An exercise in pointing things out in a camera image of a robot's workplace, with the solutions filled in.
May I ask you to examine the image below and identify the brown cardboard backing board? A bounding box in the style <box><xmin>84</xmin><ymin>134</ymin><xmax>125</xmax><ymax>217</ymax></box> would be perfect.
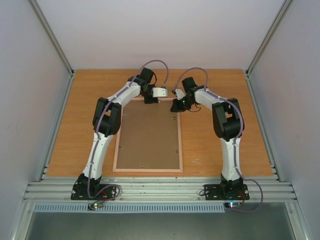
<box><xmin>115</xmin><ymin>100</ymin><xmax>181</xmax><ymax>170</ymax></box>

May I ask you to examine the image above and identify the pink wooden picture frame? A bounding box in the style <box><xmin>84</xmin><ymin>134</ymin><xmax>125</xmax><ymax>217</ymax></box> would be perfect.
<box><xmin>112</xmin><ymin>96</ymin><xmax>184</xmax><ymax>173</ymax></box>

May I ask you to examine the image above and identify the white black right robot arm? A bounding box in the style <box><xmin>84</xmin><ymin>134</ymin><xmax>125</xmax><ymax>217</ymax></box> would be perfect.
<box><xmin>170</xmin><ymin>77</ymin><xmax>244</xmax><ymax>199</ymax></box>

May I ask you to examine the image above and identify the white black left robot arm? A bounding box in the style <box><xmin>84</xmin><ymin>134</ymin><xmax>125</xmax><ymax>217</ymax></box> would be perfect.
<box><xmin>71</xmin><ymin>67</ymin><xmax>158</xmax><ymax>200</ymax></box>

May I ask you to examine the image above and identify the right controller board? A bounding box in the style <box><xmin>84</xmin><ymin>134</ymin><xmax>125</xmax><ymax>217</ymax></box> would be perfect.
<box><xmin>224</xmin><ymin>201</ymin><xmax>244</xmax><ymax>209</ymax></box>

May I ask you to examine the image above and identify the controller board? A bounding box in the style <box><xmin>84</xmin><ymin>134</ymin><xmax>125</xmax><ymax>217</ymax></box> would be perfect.
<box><xmin>224</xmin><ymin>201</ymin><xmax>244</xmax><ymax>209</ymax></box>
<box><xmin>87</xmin><ymin>202</ymin><xmax>103</xmax><ymax>211</ymax></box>

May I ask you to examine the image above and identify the left controller board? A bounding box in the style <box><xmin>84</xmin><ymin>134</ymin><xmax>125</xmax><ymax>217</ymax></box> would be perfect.
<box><xmin>87</xmin><ymin>202</ymin><xmax>103</xmax><ymax>211</ymax></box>

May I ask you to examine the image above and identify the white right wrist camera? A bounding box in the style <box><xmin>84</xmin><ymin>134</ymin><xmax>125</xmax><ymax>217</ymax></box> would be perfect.
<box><xmin>172</xmin><ymin>88</ymin><xmax>185</xmax><ymax>100</ymax></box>

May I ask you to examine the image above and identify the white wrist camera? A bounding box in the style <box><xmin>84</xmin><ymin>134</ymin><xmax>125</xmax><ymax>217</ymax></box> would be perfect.
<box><xmin>152</xmin><ymin>87</ymin><xmax>168</xmax><ymax>98</ymax></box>
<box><xmin>172</xmin><ymin>88</ymin><xmax>185</xmax><ymax>100</ymax></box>

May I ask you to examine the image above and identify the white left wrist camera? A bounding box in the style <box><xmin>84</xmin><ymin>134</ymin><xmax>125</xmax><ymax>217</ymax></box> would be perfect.
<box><xmin>152</xmin><ymin>87</ymin><xmax>168</xmax><ymax>98</ymax></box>

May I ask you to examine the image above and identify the right aluminium corner post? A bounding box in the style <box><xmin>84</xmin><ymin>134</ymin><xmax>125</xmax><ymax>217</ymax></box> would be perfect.
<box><xmin>244</xmin><ymin>0</ymin><xmax>293</xmax><ymax>76</ymax></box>

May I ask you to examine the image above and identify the aluminium corner post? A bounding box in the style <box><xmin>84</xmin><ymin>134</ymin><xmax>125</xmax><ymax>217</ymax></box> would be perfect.
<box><xmin>244</xmin><ymin>0</ymin><xmax>293</xmax><ymax>76</ymax></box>
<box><xmin>27</xmin><ymin>0</ymin><xmax>76</xmax><ymax>76</ymax></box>

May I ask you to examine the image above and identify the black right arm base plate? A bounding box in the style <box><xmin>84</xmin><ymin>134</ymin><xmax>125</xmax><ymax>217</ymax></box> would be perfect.
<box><xmin>203</xmin><ymin>184</ymin><xmax>250</xmax><ymax>201</ymax></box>

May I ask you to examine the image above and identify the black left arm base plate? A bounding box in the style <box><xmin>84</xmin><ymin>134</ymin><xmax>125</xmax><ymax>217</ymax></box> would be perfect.
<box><xmin>70</xmin><ymin>182</ymin><xmax>122</xmax><ymax>201</ymax></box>

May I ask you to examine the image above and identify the left aluminium corner post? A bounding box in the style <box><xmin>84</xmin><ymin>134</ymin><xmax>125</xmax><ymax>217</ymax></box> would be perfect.
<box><xmin>27</xmin><ymin>0</ymin><xmax>76</xmax><ymax>76</ymax></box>

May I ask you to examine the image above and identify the aluminium front rail platform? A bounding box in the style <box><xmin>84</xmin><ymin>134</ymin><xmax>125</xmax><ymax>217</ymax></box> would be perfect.
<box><xmin>23</xmin><ymin>176</ymin><xmax>298</xmax><ymax>203</ymax></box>

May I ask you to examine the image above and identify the grey slotted cable duct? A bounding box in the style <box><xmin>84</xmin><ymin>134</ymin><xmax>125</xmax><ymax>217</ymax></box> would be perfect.
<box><xmin>34</xmin><ymin>202</ymin><xmax>225</xmax><ymax>214</ymax></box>

